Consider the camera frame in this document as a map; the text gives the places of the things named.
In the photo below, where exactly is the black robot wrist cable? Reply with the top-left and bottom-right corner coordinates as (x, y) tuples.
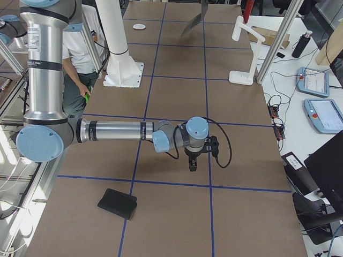
(163, 117), (233, 169)

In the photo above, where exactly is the orange black usb hub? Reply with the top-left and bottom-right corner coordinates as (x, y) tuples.
(267, 105), (285, 141)

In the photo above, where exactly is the small black square device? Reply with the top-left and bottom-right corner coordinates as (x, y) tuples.
(277, 52), (285, 58)

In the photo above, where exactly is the red cylinder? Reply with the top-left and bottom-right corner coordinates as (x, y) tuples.
(243, 0), (255, 24)

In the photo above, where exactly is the aluminium frame post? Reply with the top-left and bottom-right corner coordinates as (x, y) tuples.
(256, 0), (303, 84)

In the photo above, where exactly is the upper blue teach pendant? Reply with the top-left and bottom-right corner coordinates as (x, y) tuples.
(296, 66), (330, 97)

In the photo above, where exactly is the grey laptop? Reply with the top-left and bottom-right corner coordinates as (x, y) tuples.
(181, 0), (208, 37)

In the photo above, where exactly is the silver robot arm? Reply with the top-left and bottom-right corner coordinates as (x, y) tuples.
(16, 1), (219, 171)

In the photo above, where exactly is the black water bottle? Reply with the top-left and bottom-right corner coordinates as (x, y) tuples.
(292, 30), (313, 58)

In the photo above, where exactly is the blue teach pendant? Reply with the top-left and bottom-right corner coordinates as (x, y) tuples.
(303, 99), (342, 134)
(296, 66), (330, 97)

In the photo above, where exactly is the white computer mouse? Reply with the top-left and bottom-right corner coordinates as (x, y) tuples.
(132, 24), (146, 30)

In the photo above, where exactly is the white desk lamp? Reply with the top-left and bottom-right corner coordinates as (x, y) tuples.
(228, 16), (266, 86)

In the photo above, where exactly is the lower blue teach pendant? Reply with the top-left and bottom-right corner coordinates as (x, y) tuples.
(303, 99), (342, 134)

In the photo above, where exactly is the black monitor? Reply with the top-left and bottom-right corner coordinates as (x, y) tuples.
(304, 132), (342, 210)

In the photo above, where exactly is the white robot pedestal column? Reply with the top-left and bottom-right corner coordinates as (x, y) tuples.
(96, 0), (144, 88)

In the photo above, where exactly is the person in white shirt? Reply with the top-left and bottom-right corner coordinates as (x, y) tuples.
(62, 4), (106, 117)

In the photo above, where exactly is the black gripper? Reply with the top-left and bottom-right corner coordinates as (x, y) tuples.
(184, 135), (219, 171)

